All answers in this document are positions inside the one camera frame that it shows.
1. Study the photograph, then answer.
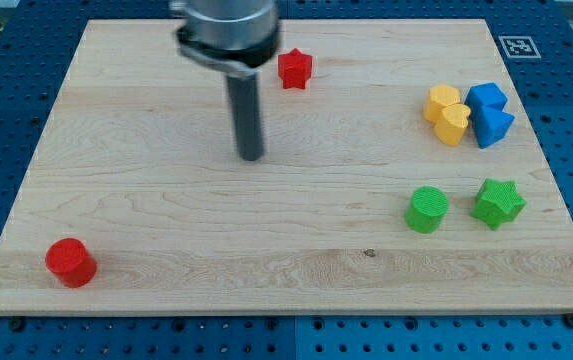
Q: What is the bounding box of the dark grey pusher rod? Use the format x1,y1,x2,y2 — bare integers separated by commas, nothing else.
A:
225,74,264,161

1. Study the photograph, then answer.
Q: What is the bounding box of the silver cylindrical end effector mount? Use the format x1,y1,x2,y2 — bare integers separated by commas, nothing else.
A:
168,0,280,79

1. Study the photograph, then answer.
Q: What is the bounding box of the red star block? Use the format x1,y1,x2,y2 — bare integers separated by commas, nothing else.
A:
278,48,313,89

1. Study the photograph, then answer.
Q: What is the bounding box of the light wooden board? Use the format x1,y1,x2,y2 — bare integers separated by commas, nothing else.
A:
0,19,573,317

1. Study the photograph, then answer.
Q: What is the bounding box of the green star block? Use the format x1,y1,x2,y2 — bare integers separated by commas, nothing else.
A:
470,178,527,230

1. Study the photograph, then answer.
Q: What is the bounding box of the yellow hexagon block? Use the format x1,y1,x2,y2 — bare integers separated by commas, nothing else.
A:
422,84,461,123

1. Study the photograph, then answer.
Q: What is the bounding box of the yellow heart block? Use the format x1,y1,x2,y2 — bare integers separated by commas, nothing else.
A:
434,103,471,146

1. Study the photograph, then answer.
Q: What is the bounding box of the green cylinder block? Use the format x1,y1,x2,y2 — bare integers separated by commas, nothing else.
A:
404,186,449,234

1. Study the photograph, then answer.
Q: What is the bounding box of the red cylinder block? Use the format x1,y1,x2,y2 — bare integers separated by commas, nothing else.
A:
45,238,98,288

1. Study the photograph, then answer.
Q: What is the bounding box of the blue cube block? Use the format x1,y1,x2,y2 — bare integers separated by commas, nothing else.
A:
464,82,508,111

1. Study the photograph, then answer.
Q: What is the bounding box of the blue triangle block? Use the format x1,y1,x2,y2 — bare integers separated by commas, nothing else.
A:
471,106,515,149

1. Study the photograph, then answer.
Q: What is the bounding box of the white fiducial marker tag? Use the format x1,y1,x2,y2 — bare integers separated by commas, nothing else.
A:
499,35,541,59

